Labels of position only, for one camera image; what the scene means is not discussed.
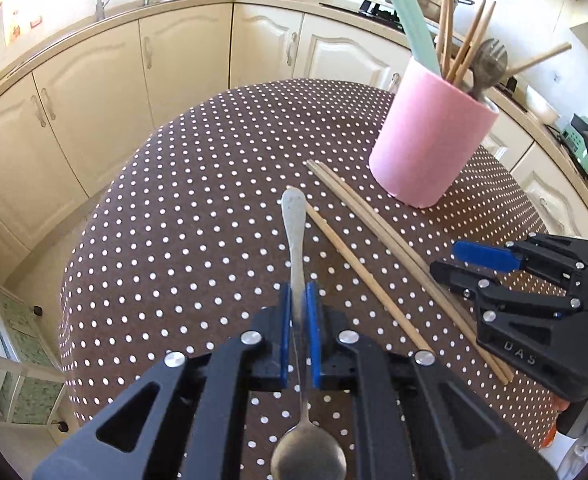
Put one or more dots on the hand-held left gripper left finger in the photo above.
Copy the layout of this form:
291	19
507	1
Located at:
286	320

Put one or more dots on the white chair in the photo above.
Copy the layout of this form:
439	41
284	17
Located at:
24	367

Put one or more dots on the black gas stove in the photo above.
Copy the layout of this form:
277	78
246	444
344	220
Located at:
374	10

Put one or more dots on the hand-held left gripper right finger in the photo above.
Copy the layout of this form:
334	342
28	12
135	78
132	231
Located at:
314	320

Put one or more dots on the cream drawer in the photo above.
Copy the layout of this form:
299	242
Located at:
549	185

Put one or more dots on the brown polka dot tablecloth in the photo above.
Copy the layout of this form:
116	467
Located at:
184	240

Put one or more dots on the cream cabinet door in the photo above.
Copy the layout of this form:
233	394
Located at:
344	55
504	147
94	110
189	60
264	45
14	160

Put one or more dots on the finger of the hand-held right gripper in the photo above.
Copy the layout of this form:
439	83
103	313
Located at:
454	275
484	256

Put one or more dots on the metal spoon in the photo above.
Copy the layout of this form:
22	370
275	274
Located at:
294	220

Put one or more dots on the grey metal fork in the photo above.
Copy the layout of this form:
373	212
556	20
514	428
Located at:
489	65

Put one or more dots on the pink cup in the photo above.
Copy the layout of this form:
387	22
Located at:
424	150

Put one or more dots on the green kitchen appliance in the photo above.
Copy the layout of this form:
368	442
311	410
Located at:
576	140

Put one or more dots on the wooden chopstick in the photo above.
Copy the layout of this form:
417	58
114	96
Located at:
447	20
369	216
544	57
354	265
482	32
360	220
467	40

